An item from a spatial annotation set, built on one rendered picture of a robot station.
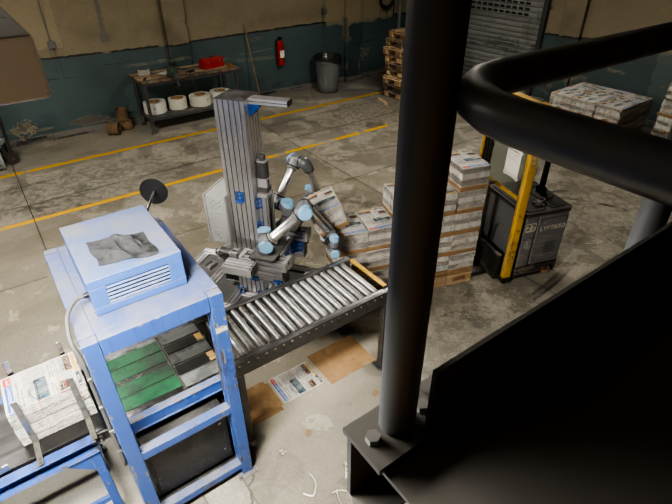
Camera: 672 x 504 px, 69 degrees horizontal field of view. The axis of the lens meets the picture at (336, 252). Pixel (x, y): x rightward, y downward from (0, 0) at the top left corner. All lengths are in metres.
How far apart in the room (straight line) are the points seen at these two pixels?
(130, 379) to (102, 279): 0.99
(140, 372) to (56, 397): 0.52
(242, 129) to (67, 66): 6.20
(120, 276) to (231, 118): 1.76
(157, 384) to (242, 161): 1.78
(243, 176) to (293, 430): 1.98
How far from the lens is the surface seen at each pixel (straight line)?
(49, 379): 3.13
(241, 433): 3.34
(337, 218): 4.22
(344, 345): 4.38
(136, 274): 2.53
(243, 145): 3.89
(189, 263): 2.79
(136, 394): 3.21
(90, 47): 9.76
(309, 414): 3.91
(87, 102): 9.90
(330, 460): 3.68
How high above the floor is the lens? 3.09
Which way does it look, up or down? 34 degrees down
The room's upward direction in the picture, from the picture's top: straight up
